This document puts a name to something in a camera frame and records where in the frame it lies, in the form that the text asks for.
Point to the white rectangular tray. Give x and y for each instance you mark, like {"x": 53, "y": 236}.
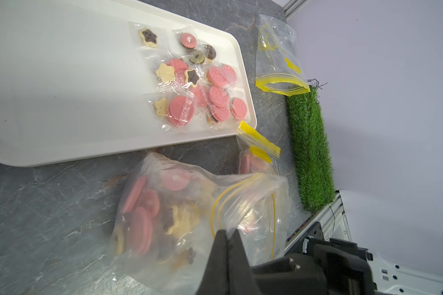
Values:
{"x": 73, "y": 81}

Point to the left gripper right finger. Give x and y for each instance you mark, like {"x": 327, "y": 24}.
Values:
{"x": 240, "y": 277}

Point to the poured wrapped cookie pile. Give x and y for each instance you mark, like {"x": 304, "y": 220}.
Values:
{"x": 190, "y": 80}

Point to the green artificial grass mat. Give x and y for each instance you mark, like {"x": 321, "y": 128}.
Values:
{"x": 313, "y": 161}

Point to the cookie ziploc bag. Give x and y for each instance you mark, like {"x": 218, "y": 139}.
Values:
{"x": 278, "y": 69}
{"x": 256, "y": 153}
{"x": 170, "y": 212}

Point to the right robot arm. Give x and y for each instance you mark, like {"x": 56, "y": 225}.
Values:
{"x": 389, "y": 278}

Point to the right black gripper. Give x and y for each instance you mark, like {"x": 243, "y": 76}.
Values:
{"x": 336, "y": 267}

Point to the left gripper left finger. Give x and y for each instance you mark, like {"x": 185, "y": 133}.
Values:
{"x": 215, "y": 279}

